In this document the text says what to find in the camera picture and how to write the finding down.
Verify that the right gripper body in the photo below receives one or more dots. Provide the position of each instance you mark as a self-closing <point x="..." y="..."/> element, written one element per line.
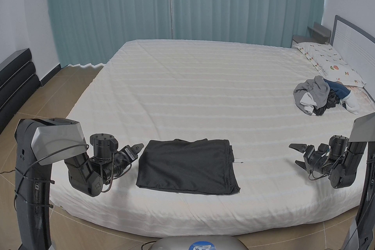
<point x="312" y="159"/>

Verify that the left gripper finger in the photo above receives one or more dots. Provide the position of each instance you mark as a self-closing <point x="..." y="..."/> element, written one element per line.
<point x="138" y="148"/>

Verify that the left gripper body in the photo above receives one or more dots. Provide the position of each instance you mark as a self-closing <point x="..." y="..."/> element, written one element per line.
<point x="124" y="159"/>

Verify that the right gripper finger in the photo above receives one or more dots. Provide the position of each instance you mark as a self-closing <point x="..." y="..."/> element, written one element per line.
<point x="298" y="147"/>
<point x="301" y="166"/>

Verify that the black T-shirt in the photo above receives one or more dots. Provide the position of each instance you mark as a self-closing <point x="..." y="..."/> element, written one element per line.
<point x="187" y="166"/>

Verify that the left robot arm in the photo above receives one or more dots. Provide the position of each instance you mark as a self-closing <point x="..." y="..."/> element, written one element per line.
<point x="44" y="149"/>

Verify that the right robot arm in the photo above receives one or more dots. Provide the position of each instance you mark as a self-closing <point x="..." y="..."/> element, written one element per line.
<point x="348" y="161"/>

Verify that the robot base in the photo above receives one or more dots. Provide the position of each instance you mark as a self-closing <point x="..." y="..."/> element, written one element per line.
<point x="199" y="244"/>

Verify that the pile of clothes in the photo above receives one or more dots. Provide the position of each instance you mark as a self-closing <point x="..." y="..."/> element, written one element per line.
<point x="319" y="95"/>

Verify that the bed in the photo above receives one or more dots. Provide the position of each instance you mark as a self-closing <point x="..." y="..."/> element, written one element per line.
<point x="205" y="90"/>

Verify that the white printed pillow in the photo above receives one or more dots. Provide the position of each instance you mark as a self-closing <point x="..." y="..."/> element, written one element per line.
<point x="331" y="62"/>

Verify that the grey bedside table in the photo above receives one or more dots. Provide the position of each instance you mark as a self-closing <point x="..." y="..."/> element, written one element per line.
<point x="319" y="32"/>

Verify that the black chest of drawers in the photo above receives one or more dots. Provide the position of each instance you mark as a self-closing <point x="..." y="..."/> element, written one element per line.
<point x="16" y="81"/>

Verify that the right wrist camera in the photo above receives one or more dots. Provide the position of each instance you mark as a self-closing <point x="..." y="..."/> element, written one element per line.
<point x="323" y="149"/>

